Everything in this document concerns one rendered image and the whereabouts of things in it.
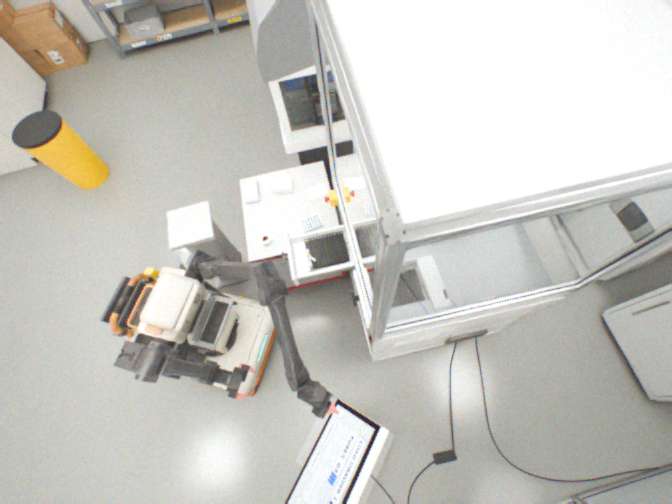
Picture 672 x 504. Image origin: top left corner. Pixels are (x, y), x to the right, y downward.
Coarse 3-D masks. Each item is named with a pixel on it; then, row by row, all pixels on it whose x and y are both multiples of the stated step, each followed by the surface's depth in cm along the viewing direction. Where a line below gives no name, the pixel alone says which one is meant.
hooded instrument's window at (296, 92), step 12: (288, 84) 183; (300, 84) 185; (312, 84) 186; (288, 96) 190; (300, 96) 192; (288, 108) 197; (300, 108) 199; (288, 120) 205; (300, 120) 207; (312, 120) 209
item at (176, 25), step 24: (96, 0) 368; (120, 0) 364; (144, 0) 369; (216, 0) 425; (240, 0) 423; (120, 24) 420; (168, 24) 414; (192, 24) 410; (216, 24) 408; (120, 48) 404
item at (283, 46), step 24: (264, 0) 153; (288, 0) 145; (264, 24) 151; (288, 24) 154; (264, 48) 161; (288, 48) 163; (312, 48) 166; (264, 72) 172; (288, 72) 175; (312, 72) 178; (288, 144) 220; (312, 144) 225
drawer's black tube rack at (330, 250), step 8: (336, 232) 190; (312, 240) 189; (320, 240) 188; (328, 240) 188; (336, 240) 191; (344, 240) 187; (312, 248) 187; (320, 248) 190; (328, 248) 186; (336, 248) 185; (344, 248) 189; (312, 256) 188; (320, 256) 184; (328, 256) 184; (336, 256) 183; (344, 256) 186; (312, 264) 183; (320, 264) 185; (328, 264) 186
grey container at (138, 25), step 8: (136, 8) 404; (144, 8) 405; (152, 8) 407; (128, 16) 408; (136, 16) 410; (144, 16) 412; (152, 16) 414; (160, 16) 409; (128, 24) 403; (136, 24) 393; (144, 24) 396; (152, 24) 398; (160, 24) 400; (136, 32) 401; (144, 32) 403; (152, 32) 405; (160, 32) 406
